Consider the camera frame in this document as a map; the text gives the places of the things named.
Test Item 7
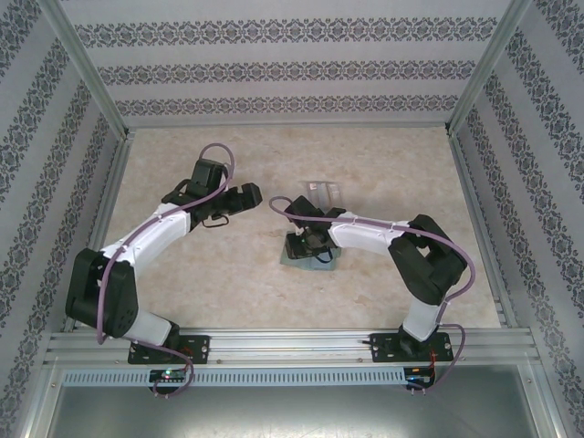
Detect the mint green card holder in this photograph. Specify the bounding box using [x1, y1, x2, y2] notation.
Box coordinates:
[279, 244, 343, 274]

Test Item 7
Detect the clear acrylic card stand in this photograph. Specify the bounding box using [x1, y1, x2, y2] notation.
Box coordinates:
[300, 180, 343, 207]

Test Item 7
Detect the grey metal panel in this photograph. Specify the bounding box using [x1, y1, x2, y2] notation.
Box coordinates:
[26, 364, 560, 438]

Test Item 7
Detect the thin black left gripper wire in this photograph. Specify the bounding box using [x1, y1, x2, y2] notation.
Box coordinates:
[202, 213, 233, 230]

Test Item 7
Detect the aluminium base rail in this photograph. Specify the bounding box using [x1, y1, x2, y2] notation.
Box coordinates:
[44, 328, 542, 369]

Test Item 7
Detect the aluminium back rail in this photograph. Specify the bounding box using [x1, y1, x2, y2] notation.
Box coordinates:
[125, 120, 453, 133]

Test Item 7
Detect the aluminium side rail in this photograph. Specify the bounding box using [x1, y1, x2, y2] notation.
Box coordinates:
[62, 131, 134, 333]

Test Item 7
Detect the perforated grey cable duct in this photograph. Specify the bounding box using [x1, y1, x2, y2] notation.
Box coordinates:
[61, 367, 408, 388]

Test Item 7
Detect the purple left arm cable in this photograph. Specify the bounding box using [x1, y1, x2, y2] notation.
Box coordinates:
[98, 143, 236, 401]

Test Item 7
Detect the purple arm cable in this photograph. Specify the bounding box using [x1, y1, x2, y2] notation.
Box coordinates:
[98, 143, 236, 401]
[268, 195, 478, 396]

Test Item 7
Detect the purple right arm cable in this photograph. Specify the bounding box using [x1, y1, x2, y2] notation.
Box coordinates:
[268, 195, 478, 396]

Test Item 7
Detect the aluminium frame post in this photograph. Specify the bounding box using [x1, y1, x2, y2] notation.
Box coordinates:
[443, 0, 534, 136]
[37, 0, 133, 141]

